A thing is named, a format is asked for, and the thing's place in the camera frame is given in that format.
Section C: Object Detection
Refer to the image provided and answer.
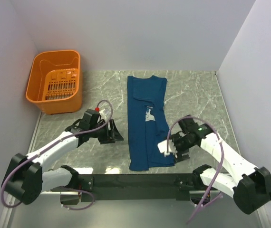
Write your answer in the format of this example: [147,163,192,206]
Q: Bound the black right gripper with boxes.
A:
[164,133,196,163]

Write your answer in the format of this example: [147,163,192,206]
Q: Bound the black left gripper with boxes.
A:
[89,119,124,144]

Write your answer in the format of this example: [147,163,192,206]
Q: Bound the blue Mickey Mouse t-shirt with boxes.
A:
[127,76,175,171]

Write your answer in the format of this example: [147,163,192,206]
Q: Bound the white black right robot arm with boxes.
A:
[158,115,271,215]

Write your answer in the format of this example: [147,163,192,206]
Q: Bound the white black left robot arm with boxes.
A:
[1,107,124,205]

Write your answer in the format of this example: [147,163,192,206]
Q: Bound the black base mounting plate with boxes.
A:
[76,173,207,201]

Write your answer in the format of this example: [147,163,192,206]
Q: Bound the orange plastic basket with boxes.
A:
[26,50,83,114]

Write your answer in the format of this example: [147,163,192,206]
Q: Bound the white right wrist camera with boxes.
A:
[157,140,177,157]

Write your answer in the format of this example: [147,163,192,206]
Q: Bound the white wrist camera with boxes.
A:
[157,140,177,157]
[95,107,111,122]

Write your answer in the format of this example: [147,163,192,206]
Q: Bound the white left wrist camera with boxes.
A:
[95,107,111,122]

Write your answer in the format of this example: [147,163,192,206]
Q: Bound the aluminium frame rails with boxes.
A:
[0,111,269,228]

